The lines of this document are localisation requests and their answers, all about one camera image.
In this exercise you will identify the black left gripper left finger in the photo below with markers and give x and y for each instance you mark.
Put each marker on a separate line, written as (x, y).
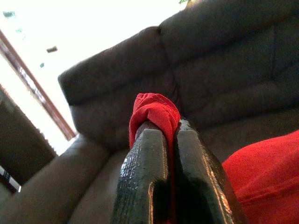
(140, 175)

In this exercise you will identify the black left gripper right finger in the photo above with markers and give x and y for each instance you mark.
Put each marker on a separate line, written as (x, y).
(205, 177)

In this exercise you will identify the red pillow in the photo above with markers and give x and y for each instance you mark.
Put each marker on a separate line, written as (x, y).
(264, 182)

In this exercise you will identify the brown upholstered armchair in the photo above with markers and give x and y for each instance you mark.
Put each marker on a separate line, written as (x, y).
(222, 70)

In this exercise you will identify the dark brown wooden door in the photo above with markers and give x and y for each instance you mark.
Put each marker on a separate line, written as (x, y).
(21, 144)

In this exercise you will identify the reddish wooden door frame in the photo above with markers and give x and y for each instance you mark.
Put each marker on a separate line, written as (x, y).
(46, 102)

